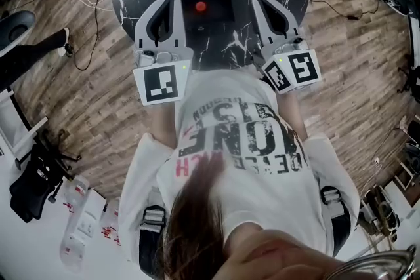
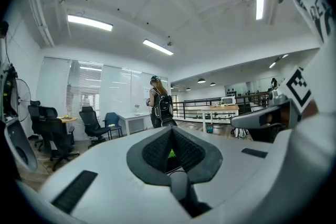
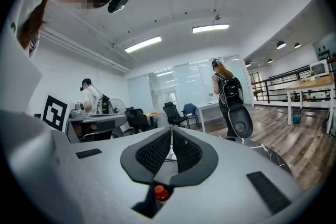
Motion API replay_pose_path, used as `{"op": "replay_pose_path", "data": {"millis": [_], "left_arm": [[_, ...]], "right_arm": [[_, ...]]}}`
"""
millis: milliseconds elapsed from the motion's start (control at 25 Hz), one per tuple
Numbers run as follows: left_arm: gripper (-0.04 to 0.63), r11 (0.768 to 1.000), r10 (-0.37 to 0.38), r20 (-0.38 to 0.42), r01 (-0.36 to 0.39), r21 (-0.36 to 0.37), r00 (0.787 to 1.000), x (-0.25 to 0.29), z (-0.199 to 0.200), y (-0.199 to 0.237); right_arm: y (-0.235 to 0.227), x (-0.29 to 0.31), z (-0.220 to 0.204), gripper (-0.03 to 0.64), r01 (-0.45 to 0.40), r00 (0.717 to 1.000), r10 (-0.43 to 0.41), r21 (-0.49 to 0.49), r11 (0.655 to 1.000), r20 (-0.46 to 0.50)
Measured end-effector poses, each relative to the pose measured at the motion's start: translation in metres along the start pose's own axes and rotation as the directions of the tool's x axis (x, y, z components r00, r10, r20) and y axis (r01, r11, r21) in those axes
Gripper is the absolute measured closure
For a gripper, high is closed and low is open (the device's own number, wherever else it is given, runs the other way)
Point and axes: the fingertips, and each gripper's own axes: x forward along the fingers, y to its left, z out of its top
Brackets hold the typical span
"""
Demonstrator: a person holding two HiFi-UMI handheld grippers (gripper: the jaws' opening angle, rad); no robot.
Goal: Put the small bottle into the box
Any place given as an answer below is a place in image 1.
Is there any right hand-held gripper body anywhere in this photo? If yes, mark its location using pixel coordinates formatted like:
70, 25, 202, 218
254, 36, 322, 96

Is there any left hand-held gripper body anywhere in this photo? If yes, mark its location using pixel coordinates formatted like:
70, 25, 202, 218
132, 46, 194, 107

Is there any person's right forearm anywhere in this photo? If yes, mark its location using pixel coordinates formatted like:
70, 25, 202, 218
278, 90, 309, 142

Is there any person's left forearm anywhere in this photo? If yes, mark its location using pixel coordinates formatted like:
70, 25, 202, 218
150, 103, 180, 147

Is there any black office chair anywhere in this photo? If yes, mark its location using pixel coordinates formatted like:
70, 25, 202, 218
397, 65, 420, 96
9, 129, 83, 224

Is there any grey office chair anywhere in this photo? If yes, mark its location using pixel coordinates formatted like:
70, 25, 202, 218
0, 10, 37, 57

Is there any clear plastic bottle red label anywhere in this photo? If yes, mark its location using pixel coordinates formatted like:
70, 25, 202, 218
100, 199, 121, 231
60, 232, 86, 275
62, 175, 90, 211

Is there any white printed T-shirt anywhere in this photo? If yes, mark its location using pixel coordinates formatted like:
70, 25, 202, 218
117, 67, 362, 263

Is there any pile of red tags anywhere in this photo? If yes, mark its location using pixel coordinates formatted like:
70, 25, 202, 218
100, 225, 121, 246

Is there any person's face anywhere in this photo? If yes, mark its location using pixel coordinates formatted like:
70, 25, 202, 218
226, 228, 362, 280

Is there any long black cable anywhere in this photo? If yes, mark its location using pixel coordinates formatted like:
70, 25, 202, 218
308, 0, 381, 21

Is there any black cable with adapter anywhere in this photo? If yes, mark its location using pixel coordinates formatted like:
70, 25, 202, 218
64, 0, 103, 72

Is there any black harness strap grey buckle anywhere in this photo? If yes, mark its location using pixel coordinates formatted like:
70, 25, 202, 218
139, 205, 167, 273
320, 185, 352, 256

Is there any white desk frame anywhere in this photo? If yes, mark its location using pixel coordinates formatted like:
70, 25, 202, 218
0, 88, 49, 171

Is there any silver glasses frame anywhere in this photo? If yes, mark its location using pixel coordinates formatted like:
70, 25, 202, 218
327, 244, 417, 280

